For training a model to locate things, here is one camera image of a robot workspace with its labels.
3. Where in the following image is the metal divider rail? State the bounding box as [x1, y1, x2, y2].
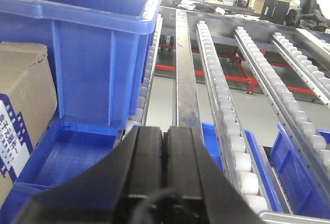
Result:
[174, 9, 203, 138]

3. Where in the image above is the blue bin under rollers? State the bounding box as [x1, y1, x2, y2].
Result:
[201, 122, 284, 213]

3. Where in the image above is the black box background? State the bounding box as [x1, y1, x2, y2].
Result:
[259, 0, 290, 25]

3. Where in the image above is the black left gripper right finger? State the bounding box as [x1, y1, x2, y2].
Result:
[165, 127, 263, 223]

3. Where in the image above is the brown cardboard box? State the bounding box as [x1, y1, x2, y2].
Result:
[1, 42, 57, 203]

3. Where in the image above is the red metal frame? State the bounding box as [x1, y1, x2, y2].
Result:
[156, 42, 314, 97]

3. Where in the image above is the right blue bin below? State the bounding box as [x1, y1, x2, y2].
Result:
[270, 123, 329, 219]

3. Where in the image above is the white roller track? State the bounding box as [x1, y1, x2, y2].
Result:
[196, 21, 272, 213]
[271, 32, 329, 109]
[233, 26, 330, 173]

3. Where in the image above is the large blue plastic crate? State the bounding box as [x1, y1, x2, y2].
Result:
[1, 0, 161, 130]

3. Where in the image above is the lower blue plastic bin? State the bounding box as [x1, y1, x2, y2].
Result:
[1, 120, 119, 223]

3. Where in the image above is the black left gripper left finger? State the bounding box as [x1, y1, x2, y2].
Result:
[14, 126, 162, 223]

